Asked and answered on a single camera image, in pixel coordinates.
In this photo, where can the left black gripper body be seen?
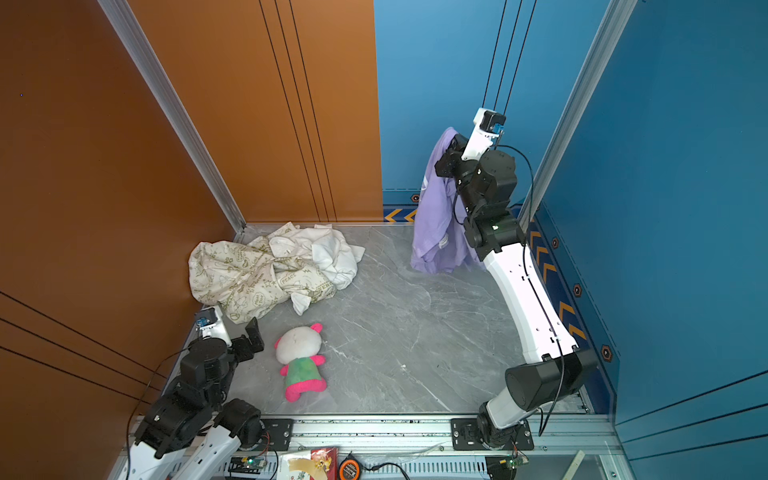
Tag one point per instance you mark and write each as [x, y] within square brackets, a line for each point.
[242, 350]

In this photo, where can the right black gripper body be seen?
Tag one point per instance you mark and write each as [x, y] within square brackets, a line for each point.
[456, 168]

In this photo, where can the purple t-shirt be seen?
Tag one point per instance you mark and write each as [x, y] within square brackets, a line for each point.
[439, 244]

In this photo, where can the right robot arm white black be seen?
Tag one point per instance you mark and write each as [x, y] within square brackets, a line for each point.
[554, 364]

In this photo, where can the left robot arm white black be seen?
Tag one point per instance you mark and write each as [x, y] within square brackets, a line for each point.
[193, 429]

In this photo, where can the cream patterned cloth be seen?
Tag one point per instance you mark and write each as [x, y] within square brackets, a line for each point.
[248, 280]

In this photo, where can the white plain cloth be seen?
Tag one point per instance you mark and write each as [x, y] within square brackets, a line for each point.
[326, 247]

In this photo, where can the pink green plush toy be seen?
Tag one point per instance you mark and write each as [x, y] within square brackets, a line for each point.
[298, 351]

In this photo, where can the green circuit board left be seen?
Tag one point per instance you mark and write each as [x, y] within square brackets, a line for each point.
[250, 465]

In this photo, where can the green circuit board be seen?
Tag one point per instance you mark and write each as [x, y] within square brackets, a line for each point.
[515, 460]
[250, 465]

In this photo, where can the red printed card packet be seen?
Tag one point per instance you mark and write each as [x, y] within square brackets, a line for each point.
[314, 464]

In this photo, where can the orange black tape measure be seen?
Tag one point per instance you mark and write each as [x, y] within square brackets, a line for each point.
[349, 469]

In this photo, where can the green circuit board right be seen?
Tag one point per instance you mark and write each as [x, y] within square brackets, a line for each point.
[515, 460]

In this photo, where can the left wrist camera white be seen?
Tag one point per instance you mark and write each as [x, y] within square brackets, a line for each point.
[209, 323]

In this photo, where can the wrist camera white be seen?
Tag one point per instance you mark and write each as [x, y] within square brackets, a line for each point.
[209, 323]
[488, 127]

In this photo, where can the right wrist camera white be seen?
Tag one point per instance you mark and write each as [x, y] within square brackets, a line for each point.
[488, 127]

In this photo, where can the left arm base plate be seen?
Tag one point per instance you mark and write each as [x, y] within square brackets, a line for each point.
[276, 434]

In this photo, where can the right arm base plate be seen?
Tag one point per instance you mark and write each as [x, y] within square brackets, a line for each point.
[466, 436]

